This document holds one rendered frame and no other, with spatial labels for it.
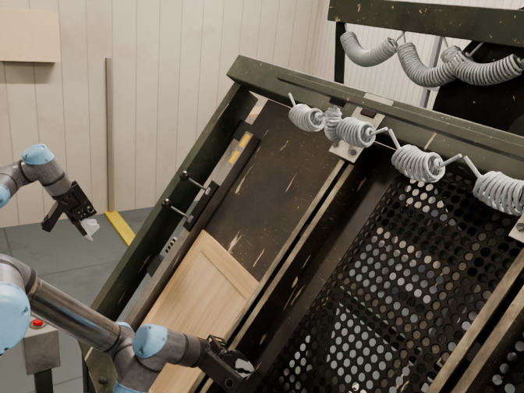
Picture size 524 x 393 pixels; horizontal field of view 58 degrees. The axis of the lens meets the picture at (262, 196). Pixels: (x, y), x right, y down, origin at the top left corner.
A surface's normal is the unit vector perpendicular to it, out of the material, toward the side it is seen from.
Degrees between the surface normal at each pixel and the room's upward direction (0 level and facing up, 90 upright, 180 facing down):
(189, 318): 58
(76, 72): 90
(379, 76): 90
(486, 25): 90
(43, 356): 90
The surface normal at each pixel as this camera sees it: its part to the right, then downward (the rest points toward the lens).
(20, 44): 0.54, 0.37
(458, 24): -0.84, 0.11
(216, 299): -0.65, -0.40
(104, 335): 0.72, 0.11
